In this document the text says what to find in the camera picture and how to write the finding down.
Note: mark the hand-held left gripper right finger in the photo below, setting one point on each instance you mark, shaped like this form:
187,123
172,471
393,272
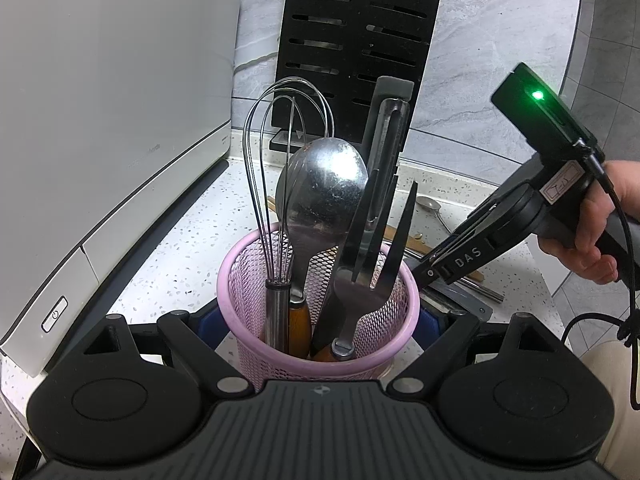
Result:
430,322

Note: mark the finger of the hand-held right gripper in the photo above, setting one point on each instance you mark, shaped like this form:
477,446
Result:
465,255

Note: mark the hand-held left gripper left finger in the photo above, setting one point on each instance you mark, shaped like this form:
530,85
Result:
207,327

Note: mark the metal utensil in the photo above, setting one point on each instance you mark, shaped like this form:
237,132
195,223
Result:
465,305

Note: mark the bundle of wooden chopsticks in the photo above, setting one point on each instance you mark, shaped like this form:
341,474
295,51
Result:
417,246

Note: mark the small metal spoon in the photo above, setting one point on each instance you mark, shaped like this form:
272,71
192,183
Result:
430,203

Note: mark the large metal serving fork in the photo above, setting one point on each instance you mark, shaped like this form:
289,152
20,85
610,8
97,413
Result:
360,290

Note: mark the pink mesh utensil holder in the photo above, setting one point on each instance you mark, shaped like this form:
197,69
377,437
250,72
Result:
310,375

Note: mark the black grey utensil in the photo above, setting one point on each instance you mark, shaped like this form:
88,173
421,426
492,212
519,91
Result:
385,160

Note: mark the person's right hand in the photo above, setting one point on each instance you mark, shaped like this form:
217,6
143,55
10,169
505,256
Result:
625,190

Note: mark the metal chopsticks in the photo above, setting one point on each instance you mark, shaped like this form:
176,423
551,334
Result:
487,294

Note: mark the person's beige trouser leg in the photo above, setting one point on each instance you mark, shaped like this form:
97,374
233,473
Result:
620,435

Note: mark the black knife block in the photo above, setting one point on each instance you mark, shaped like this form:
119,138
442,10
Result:
362,35

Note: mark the white countertop appliance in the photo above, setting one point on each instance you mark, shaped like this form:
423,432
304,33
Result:
100,110

